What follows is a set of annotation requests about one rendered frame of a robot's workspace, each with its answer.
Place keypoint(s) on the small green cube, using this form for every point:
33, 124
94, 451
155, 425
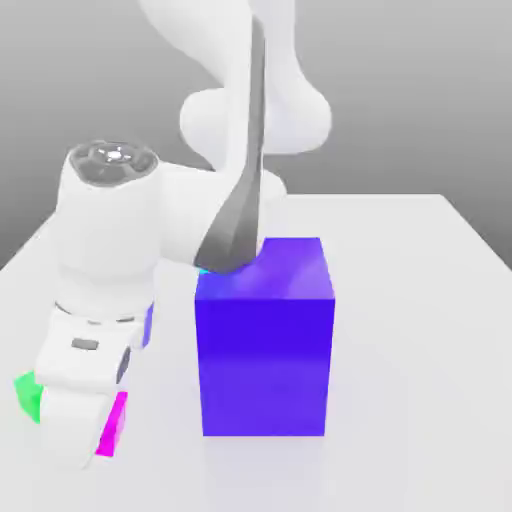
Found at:
28, 396

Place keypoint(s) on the small magenta cube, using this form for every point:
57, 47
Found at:
113, 424

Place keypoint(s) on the large blue box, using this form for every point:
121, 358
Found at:
264, 360

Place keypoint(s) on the small cyan cube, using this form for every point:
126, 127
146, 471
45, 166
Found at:
204, 272

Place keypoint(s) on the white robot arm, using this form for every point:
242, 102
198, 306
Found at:
120, 240

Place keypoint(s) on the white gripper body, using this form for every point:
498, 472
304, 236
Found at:
70, 424

